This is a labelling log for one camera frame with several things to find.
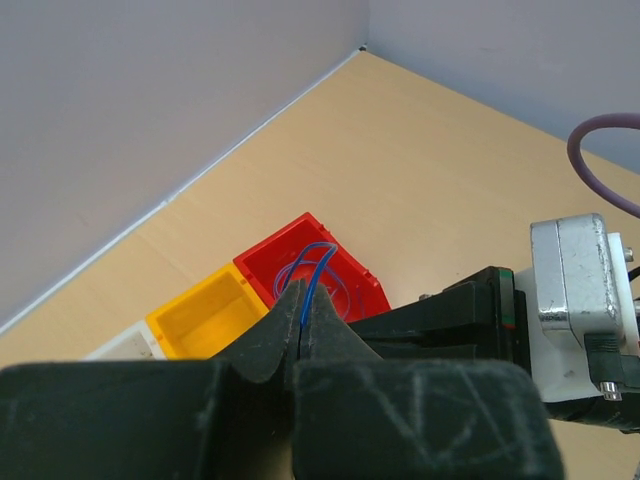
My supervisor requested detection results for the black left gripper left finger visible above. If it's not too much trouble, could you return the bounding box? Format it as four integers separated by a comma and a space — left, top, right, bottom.
1, 281, 305, 479

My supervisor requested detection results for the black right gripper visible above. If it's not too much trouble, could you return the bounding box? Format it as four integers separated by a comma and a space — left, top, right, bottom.
350, 267, 639, 433

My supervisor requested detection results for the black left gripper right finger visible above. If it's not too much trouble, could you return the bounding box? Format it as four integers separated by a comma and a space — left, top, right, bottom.
293, 287, 565, 479

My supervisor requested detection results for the blue wire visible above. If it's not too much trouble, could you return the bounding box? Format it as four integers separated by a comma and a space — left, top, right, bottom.
272, 241, 364, 326

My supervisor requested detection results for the white plastic bin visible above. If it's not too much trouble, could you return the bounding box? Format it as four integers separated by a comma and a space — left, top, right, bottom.
85, 320, 167, 361

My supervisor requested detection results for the yellow plastic bin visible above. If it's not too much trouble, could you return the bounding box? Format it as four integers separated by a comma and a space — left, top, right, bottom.
146, 263, 268, 360

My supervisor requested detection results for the red plastic bin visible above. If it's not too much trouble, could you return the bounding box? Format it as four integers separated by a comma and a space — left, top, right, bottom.
233, 212, 391, 323

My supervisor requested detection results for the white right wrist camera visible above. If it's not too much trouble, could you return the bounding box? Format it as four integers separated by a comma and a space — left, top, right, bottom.
514, 212, 640, 403

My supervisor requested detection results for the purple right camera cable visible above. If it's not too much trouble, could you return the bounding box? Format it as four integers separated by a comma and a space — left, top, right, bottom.
566, 113, 640, 219

